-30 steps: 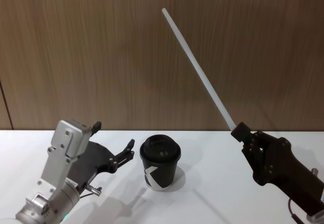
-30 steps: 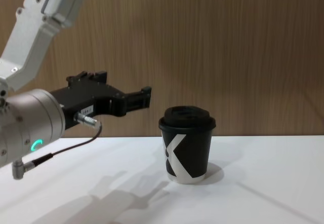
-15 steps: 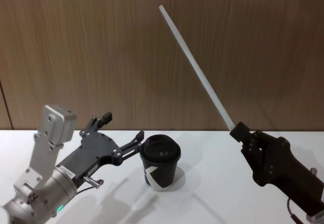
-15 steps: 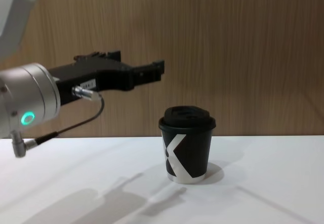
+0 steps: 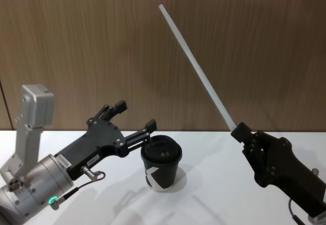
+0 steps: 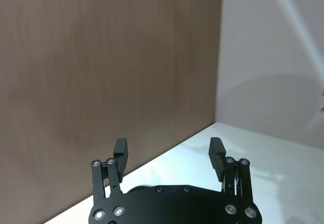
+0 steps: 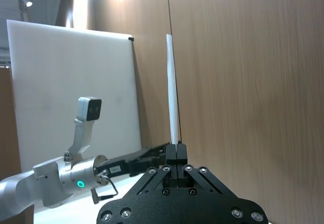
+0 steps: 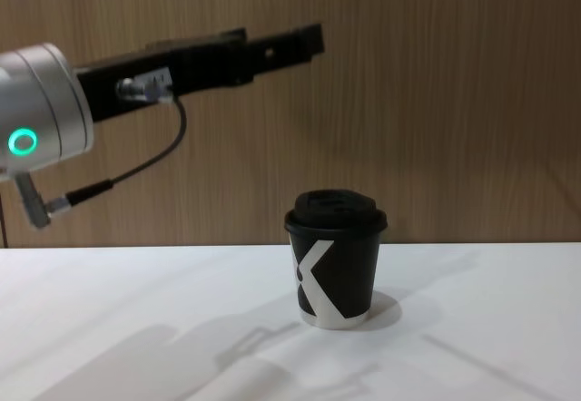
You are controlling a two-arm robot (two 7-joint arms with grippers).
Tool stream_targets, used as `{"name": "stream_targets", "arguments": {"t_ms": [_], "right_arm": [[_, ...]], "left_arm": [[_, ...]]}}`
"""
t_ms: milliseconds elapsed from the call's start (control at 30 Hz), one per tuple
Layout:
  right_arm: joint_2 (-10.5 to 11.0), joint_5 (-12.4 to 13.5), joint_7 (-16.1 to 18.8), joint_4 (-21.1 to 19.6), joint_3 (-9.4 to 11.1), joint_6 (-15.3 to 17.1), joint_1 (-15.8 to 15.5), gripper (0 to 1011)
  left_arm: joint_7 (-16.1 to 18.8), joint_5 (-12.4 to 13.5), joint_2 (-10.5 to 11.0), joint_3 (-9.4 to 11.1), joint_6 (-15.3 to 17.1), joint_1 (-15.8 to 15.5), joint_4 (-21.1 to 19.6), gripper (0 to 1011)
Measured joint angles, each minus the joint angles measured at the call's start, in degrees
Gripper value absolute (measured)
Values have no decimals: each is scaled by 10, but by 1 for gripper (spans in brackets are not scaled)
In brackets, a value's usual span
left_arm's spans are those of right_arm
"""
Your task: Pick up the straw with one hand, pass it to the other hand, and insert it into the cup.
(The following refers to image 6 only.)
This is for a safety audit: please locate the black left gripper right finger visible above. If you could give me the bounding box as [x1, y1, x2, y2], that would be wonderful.
[208, 137, 255, 201]

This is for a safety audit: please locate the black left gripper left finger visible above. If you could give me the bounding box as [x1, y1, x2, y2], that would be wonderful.
[91, 137, 129, 205]

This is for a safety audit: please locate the white table cloth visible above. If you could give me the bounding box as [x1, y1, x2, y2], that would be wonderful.
[42, 122, 324, 224]

